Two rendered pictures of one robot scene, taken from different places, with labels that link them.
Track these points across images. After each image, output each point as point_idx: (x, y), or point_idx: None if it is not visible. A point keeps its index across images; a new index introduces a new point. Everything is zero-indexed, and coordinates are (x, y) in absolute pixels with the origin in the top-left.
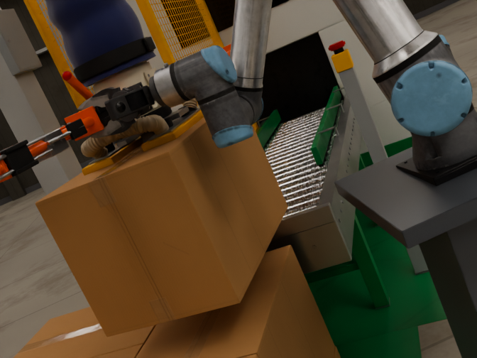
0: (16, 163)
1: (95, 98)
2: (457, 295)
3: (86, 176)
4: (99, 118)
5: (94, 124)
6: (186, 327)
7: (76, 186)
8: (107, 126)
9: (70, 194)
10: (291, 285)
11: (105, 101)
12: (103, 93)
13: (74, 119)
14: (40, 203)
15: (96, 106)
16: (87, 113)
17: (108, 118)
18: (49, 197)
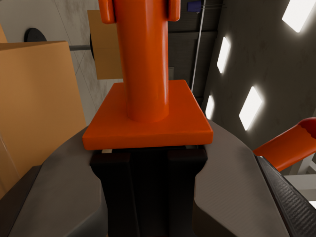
0: None
1: (252, 166)
2: None
3: (57, 130)
4: (139, 142)
5: (126, 118)
6: None
7: (15, 53)
8: (82, 167)
9: (14, 46)
10: None
11: (235, 213)
12: (302, 227)
13: (173, 90)
14: (59, 41)
15: (203, 156)
16: (184, 114)
17: (125, 203)
18: (55, 44)
